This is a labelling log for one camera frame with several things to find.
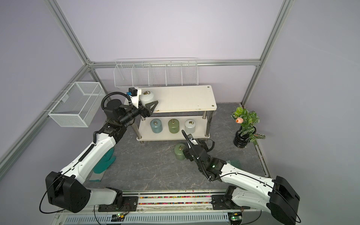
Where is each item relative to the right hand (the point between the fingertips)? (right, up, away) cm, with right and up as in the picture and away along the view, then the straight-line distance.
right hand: (192, 142), depth 80 cm
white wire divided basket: (-25, +47, +18) cm, 56 cm away
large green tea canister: (-8, -5, +5) cm, 11 cm away
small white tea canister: (-1, +9, +11) cm, 14 cm away
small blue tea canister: (-23, +9, +11) cm, 27 cm away
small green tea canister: (-12, +8, +11) cm, 18 cm away
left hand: (-21, +24, -9) cm, 33 cm away
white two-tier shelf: (-3, +19, -9) cm, 21 cm away
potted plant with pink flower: (+29, +6, -6) cm, 30 cm away
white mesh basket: (-69, +20, +4) cm, 72 cm away
